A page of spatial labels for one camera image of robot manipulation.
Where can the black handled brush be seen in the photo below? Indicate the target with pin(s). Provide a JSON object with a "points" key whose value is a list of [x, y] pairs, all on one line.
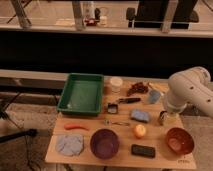
{"points": [[112, 108]]}

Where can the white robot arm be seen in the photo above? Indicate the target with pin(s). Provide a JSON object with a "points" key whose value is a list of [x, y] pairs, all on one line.
{"points": [[189, 86]]}

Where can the purple bowl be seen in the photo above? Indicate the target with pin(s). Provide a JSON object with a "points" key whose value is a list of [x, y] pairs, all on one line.
{"points": [[104, 144]]}

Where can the red bowl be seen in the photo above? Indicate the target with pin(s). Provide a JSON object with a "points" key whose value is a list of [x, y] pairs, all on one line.
{"points": [[179, 141]]}

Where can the white plastic cup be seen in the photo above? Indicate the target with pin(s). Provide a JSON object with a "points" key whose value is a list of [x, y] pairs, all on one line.
{"points": [[116, 83]]}

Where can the green plastic tray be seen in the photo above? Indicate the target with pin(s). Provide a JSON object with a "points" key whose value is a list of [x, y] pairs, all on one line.
{"points": [[82, 95]]}

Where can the dark red dried chilies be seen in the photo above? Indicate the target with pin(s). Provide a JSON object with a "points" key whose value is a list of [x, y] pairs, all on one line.
{"points": [[138, 87]]}

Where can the blue sponge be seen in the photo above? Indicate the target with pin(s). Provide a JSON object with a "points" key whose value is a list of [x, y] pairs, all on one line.
{"points": [[140, 116]]}

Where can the wooden board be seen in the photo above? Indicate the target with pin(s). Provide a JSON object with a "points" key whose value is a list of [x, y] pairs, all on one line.
{"points": [[155, 137]]}

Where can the yellow apple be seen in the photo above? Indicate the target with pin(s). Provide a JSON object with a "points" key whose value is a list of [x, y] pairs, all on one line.
{"points": [[139, 131]]}

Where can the orange carrot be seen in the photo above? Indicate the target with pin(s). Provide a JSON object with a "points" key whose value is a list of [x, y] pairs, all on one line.
{"points": [[70, 126]]}

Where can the small metal cup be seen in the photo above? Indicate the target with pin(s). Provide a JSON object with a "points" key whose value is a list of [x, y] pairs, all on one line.
{"points": [[164, 118]]}

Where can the blue folded cloth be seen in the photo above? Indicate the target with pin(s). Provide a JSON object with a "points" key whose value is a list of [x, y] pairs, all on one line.
{"points": [[70, 145]]}

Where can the black rectangular block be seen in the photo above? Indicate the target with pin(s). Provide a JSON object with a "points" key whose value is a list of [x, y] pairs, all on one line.
{"points": [[145, 151]]}

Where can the black tripod stand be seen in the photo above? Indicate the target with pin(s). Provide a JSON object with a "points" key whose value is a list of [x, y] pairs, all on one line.
{"points": [[5, 116]]}

